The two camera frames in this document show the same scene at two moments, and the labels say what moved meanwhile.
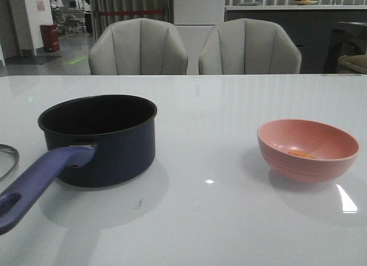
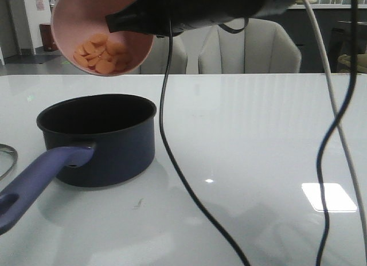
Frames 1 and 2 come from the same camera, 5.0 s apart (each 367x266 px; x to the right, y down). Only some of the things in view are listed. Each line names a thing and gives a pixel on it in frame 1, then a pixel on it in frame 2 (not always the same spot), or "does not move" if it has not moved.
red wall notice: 41,5 does not move
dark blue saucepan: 121,130 does not move
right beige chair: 248,46 does not move
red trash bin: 50,37 does not move
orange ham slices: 300,153 -> 102,53
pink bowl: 305,151 -> 80,30
